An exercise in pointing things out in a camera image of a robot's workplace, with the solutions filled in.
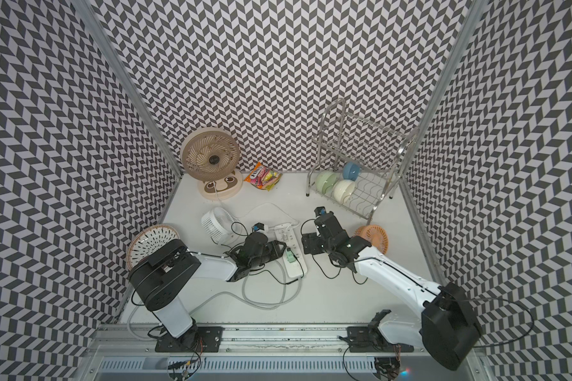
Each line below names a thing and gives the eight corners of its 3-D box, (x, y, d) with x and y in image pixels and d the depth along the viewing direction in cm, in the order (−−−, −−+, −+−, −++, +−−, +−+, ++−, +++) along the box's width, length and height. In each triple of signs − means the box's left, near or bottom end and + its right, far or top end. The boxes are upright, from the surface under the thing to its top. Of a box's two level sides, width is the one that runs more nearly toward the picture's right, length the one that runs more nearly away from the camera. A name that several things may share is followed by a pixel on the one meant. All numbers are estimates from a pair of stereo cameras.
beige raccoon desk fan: (200, 197, 112) (172, 142, 87) (222, 166, 126) (203, 111, 100) (231, 205, 109) (211, 150, 84) (250, 172, 123) (238, 117, 98)
